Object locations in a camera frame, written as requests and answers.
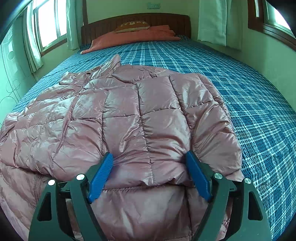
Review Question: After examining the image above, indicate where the right window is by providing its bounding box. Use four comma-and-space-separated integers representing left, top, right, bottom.
247, 0, 295, 49

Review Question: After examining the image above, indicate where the green curtain right side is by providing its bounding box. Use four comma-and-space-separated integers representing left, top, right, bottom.
198, 0, 242, 50

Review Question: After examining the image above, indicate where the green curtain beside headboard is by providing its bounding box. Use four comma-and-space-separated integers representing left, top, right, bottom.
66, 0, 83, 50

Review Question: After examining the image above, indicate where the white green wardrobe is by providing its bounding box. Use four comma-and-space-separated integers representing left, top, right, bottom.
1, 18, 36, 121

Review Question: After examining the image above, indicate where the orange folded blanket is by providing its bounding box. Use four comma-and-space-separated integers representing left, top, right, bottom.
80, 25, 181, 54

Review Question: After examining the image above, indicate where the dark wooden headboard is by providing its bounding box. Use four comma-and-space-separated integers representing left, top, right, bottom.
81, 13, 191, 46

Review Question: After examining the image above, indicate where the brown patterned pillow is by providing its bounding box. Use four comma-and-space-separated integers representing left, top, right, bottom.
114, 20, 150, 33

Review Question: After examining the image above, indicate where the window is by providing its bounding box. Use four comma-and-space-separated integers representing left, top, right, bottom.
32, 0, 67, 56
247, 0, 295, 49

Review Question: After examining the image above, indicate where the blue plaid bed sheet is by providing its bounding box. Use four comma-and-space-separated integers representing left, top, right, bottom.
14, 37, 295, 240

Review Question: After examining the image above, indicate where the green curtain left of window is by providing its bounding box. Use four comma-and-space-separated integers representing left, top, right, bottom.
23, 2, 43, 73

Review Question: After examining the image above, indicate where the left window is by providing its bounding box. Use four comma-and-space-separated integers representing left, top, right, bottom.
32, 0, 67, 56

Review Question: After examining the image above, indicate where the pink puffer jacket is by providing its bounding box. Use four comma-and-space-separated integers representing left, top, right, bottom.
1, 55, 243, 240

